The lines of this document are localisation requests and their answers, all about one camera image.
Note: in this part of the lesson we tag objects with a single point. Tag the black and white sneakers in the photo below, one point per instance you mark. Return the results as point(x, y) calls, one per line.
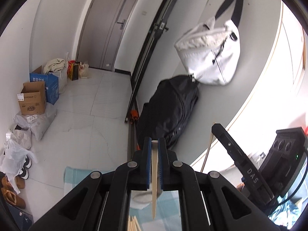
point(25, 168)

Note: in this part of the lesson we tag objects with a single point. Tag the cream cloth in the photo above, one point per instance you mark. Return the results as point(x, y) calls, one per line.
point(55, 65)

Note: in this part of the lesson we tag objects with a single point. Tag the brown cardboard box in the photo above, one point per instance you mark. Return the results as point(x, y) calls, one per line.
point(32, 101)

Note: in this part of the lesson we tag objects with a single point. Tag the teal checked tablecloth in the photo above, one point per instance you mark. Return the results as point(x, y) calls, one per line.
point(74, 175)

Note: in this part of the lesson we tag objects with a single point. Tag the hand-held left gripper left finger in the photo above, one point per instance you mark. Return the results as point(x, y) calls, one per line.
point(149, 163)

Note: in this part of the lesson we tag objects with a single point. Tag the clear plastic bag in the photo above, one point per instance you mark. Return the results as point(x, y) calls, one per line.
point(84, 71)

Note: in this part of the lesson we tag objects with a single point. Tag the orange plastic item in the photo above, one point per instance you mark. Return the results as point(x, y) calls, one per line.
point(133, 115)

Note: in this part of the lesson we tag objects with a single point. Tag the bunch of bamboo chopsticks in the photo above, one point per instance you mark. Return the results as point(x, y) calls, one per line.
point(131, 225)

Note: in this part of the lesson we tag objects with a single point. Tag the single bamboo chopstick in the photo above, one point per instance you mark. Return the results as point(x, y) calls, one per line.
point(208, 146)
point(154, 185)

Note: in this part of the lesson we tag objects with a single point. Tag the black backpack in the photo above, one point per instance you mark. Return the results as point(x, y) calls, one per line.
point(168, 108)

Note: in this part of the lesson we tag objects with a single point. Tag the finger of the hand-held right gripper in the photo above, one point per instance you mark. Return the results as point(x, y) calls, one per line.
point(228, 143)

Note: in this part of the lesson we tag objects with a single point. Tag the dark paper bag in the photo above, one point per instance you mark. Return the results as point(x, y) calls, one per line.
point(75, 72)

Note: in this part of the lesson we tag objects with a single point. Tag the grey plastic parcel bag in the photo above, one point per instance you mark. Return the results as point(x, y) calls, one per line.
point(20, 137)
point(38, 125)

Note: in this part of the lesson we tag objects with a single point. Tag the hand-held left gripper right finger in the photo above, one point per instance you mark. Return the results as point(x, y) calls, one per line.
point(160, 163)

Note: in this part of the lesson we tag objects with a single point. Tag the white sack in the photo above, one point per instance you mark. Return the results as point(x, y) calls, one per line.
point(61, 79)

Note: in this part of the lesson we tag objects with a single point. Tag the white shoulder bag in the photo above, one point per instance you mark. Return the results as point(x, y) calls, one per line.
point(209, 53)

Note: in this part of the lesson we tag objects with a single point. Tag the white utensil holder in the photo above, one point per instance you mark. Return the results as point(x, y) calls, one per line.
point(142, 201)

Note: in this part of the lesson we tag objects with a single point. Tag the grey door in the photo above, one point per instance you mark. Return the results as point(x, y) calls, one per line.
point(101, 28)

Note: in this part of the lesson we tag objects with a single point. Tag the brown shoe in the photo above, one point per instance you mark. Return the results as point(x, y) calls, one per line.
point(10, 182)
point(14, 198)

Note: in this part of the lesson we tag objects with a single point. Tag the blue cardboard box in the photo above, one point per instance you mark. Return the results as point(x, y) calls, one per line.
point(51, 89)

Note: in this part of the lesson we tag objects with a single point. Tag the white plastic bag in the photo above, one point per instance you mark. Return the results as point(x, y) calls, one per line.
point(12, 161)

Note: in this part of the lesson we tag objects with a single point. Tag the black metal door frame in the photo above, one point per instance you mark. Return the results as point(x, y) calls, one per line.
point(159, 26)

